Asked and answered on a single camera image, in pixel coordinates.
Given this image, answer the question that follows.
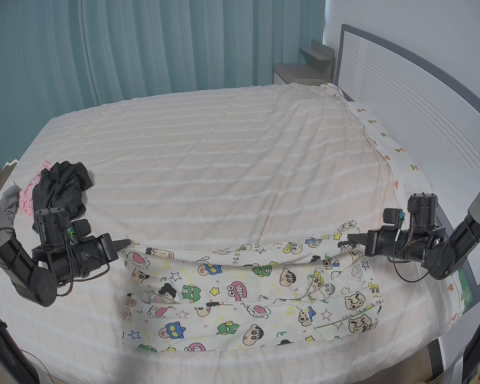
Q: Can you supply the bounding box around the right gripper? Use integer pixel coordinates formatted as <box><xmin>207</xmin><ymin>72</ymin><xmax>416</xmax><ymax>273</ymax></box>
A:
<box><xmin>365</xmin><ymin>227</ymin><xmax>427</xmax><ymax>263</ymax></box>

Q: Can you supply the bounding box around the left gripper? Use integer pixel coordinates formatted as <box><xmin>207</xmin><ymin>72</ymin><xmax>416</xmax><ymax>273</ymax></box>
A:
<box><xmin>49</xmin><ymin>233</ymin><xmax>121</xmax><ymax>282</ymax></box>

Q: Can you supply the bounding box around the white printed pyjama top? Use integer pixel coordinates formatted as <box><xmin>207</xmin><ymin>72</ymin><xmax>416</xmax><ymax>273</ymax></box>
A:
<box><xmin>121</xmin><ymin>219</ymin><xmax>384</xmax><ymax>353</ymax></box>

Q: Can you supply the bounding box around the bed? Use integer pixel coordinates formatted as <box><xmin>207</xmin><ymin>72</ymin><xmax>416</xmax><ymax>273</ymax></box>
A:
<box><xmin>0</xmin><ymin>23</ymin><xmax>480</xmax><ymax>381</ymax></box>

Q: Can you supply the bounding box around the black garment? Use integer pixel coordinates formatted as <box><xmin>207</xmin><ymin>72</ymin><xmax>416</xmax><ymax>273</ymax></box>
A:
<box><xmin>31</xmin><ymin>161</ymin><xmax>94</xmax><ymax>235</ymax></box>

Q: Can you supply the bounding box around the pink garment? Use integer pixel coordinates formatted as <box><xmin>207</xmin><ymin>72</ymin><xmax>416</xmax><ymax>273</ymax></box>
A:
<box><xmin>19</xmin><ymin>159</ymin><xmax>51</xmax><ymax>216</ymax></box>

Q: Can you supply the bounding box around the white printed pillow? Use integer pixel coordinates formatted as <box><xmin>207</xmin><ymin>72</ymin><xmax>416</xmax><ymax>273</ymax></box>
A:
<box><xmin>343</xmin><ymin>99</ymin><xmax>436</xmax><ymax>199</ymax></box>

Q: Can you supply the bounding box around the grey and white garment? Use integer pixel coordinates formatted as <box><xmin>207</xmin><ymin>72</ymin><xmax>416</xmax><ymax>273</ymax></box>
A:
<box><xmin>0</xmin><ymin>184</ymin><xmax>22</xmax><ymax>241</ymax></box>

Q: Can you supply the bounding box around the pale grey bedside table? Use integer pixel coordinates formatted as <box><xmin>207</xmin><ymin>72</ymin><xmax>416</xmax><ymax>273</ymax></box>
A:
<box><xmin>273</xmin><ymin>39</ymin><xmax>335</xmax><ymax>85</ymax></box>

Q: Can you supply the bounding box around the blue-green curtain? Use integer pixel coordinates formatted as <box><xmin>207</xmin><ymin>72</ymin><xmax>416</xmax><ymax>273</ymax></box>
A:
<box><xmin>0</xmin><ymin>0</ymin><xmax>327</xmax><ymax>169</ymax></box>

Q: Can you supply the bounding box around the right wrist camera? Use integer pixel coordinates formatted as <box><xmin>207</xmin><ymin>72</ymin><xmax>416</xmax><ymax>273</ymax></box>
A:
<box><xmin>382</xmin><ymin>207</ymin><xmax>407</xmax><ymax>231</ymax></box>

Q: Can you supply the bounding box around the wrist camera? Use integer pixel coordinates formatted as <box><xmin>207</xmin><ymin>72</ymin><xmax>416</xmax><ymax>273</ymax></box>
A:
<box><xmin>69</xmin><ymin>219</ymin><xmax>92</xmax><ymax>244</ymax></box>
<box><xmin>382</xmin><ymin>207</ymin><xmax>407</xmax><ymax>231</ymax></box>

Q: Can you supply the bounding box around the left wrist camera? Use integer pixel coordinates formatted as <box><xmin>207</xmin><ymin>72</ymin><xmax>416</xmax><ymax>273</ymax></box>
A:
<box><xmin>69</xmin><ymin>219</ymin><xmax>92</xmax><ymax>244</ymax></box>

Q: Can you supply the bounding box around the black cable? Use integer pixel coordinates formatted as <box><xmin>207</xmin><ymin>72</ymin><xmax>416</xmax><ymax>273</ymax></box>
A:
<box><xmin>390</xmin><ymin>257</ymin><xmax>434</xmax><ymax>284</ymax></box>

